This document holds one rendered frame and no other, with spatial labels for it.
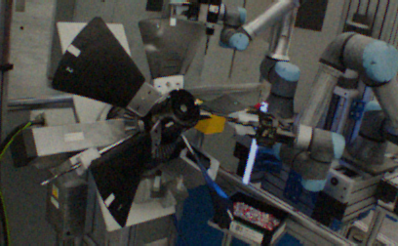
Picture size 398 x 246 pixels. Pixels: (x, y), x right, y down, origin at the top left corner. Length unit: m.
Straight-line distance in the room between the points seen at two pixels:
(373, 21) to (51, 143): 1.38
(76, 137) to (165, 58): 0.37
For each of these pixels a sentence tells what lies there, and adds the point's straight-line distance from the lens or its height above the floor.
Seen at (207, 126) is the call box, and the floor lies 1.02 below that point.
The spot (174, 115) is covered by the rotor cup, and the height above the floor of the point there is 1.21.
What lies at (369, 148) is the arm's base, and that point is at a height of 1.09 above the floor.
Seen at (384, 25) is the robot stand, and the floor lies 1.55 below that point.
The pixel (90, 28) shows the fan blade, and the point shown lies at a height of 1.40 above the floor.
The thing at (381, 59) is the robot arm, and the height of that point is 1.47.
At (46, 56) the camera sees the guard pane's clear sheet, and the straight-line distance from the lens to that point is 1.83.
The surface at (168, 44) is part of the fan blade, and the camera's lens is 1.40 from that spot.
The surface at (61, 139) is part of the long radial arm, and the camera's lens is 1.20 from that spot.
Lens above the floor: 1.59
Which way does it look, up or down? 18 degrees down
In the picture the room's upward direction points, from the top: 11 degrees clockwise
